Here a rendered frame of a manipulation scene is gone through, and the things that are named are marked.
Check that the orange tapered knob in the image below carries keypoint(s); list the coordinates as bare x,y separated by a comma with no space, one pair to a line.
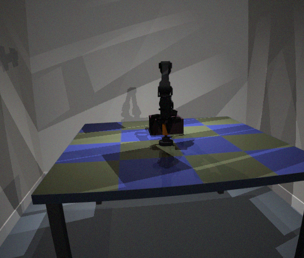
164,129

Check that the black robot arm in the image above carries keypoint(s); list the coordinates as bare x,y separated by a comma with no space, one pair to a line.
164,87

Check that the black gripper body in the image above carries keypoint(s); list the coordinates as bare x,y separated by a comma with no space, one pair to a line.
165,115

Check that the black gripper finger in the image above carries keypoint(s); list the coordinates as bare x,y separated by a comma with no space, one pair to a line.
168,125
160,123

